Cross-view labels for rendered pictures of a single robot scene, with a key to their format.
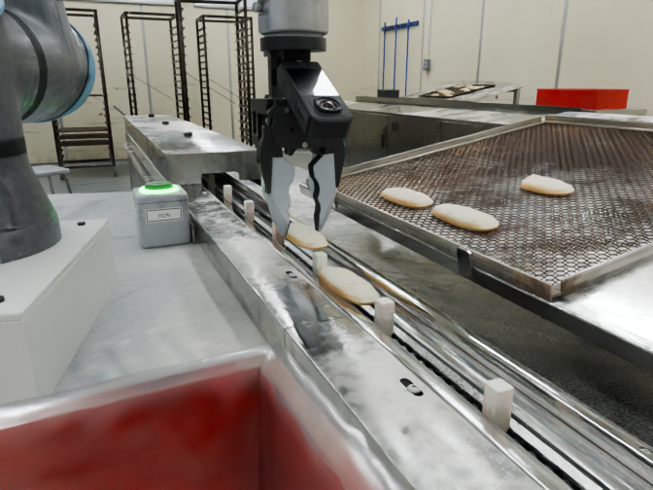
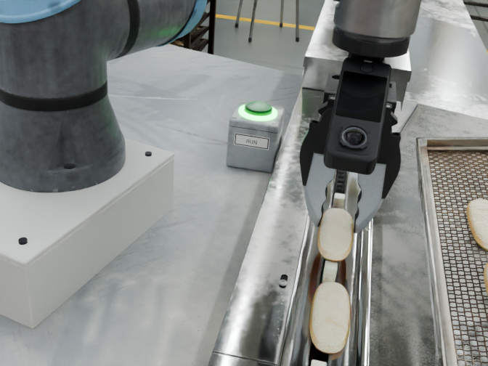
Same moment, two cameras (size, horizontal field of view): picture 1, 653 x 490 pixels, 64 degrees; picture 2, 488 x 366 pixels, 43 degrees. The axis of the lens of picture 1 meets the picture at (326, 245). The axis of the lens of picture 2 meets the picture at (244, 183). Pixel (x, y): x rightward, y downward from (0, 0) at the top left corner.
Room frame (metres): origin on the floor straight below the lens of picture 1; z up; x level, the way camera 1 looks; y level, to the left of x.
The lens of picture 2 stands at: (0.06, -0.18, 1.25)
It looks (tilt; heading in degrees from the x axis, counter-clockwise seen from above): 30 degrees down; 32
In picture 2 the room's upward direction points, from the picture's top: 5 degrees clockwise
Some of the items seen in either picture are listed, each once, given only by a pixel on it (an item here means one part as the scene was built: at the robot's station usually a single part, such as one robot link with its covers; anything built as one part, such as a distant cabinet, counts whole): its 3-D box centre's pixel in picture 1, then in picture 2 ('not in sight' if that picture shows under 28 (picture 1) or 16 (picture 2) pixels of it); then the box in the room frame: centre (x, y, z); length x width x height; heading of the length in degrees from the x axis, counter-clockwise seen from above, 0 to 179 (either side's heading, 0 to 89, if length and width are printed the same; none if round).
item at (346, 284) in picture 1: (347, 281); (330, 312); (0.49, -0.02, 0.86); 0.10 x 0.04 x 0.01; 25
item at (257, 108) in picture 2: (158, 189); (258, 111); (0.75, 0.24, 0.90); 0.04 x 0.04 x 0.02
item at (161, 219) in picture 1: (164, 226); (255, 147); (0.75, 0.24, 0.84); 0.08 x 0.08 x 0.11; 24
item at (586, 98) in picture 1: (580, 97); not in sight; (3.92, -1.84, 0.94); 0.51 x 0.36 x 0.13; 28
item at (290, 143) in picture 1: (292, 96); (361, 89); (0.61, 0.04, 1.03); 0.09 x 0.08 x 0.12; 24
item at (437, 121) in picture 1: (446, 145); not in sight; (4.67, -1.06, 0.51); 3.00 x 1.26 x 1.03; 24
